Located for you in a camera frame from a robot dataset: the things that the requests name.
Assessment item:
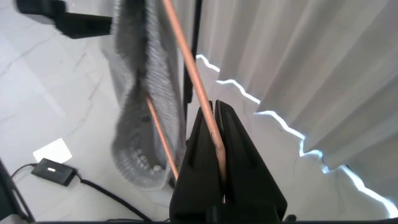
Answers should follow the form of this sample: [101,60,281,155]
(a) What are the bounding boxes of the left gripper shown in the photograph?
[16,0,113,40]

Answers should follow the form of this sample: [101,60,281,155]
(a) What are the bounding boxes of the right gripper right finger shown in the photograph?
[215,100,287,223]

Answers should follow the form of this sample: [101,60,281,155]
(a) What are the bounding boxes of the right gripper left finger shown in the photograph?
[169,100,225,223]

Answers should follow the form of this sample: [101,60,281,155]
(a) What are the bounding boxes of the pale grey shorts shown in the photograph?
[102,0,188,191]

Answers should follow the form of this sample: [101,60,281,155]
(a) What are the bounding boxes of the pink clothes hanger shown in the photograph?
[146,0,228,183]

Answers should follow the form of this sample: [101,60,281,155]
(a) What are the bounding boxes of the black clothes rack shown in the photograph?
[183,0,203,113]

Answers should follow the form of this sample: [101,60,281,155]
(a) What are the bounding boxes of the black power adapter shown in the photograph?
[30,157,78,187]

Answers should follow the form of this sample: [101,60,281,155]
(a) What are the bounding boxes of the black cable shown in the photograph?
[75,174,154,223]
[11,162,37,179]

